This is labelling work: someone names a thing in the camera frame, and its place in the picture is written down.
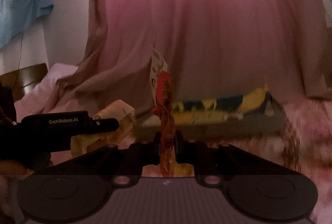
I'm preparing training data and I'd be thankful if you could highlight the dark wooden headboard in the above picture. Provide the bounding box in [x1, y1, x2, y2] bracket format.
[1, 63, 48, 102]

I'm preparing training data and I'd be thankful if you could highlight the pink curtain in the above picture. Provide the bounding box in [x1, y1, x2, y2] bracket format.
[59, 0, 327, 112]

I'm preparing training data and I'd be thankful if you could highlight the red white snack packet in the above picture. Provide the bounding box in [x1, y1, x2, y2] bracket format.
[150, 48, 176, 177]

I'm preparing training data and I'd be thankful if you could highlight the yellow snack packet in tray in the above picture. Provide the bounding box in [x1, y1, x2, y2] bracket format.
[173, 85, 269, 126]

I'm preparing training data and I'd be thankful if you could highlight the cream orange snack packet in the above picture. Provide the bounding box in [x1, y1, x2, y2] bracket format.
[70, 100, 136, 158]

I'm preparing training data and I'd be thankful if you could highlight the pink floral bedsheet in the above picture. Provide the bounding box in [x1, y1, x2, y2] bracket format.
[51, 98, 332, 224]

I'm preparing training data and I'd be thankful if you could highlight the grey snack tray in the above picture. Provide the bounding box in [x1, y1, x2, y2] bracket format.
[134, 95, 288, 137]

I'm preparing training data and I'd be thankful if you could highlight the pale pink pillow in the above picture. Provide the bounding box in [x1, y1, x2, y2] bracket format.
[15, 63, 78, 122]

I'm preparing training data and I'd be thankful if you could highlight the blue hanging cloth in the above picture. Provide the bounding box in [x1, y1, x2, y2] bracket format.
[1, 0, 54, 47]

